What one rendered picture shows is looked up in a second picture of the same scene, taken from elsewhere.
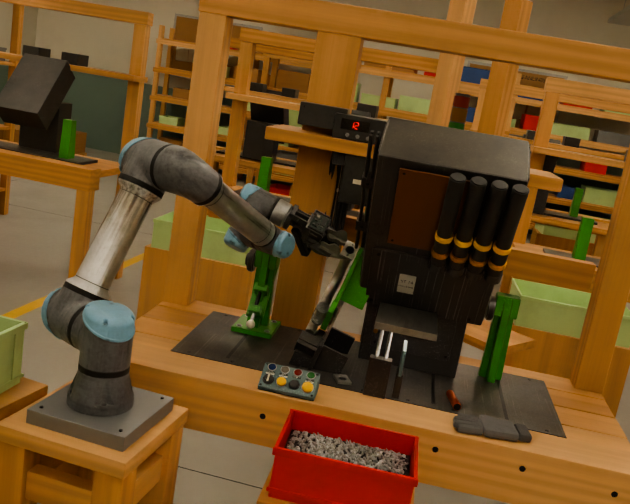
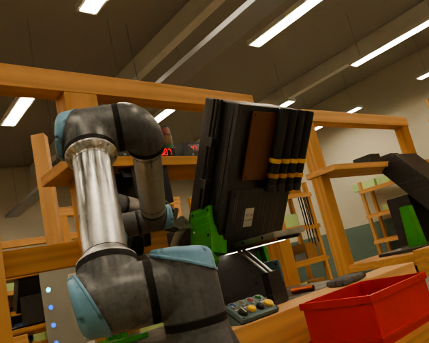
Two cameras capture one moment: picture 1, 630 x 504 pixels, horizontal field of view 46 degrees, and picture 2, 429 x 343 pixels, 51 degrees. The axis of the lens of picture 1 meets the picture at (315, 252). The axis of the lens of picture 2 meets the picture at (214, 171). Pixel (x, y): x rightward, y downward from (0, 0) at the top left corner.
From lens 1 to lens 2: 157 cm
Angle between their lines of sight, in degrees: 56
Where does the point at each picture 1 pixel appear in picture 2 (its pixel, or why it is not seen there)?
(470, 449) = not seen: hidden behind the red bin
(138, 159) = (92, 118)
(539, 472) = not seen: hidden behind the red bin
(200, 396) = not seen: outside the picture
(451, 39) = (150, 92)
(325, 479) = (398, 305)
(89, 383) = (217, 333)
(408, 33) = (124, 90)
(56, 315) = (115, 289)
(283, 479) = (384, 323)
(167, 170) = (137, 116)
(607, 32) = (4, 224)
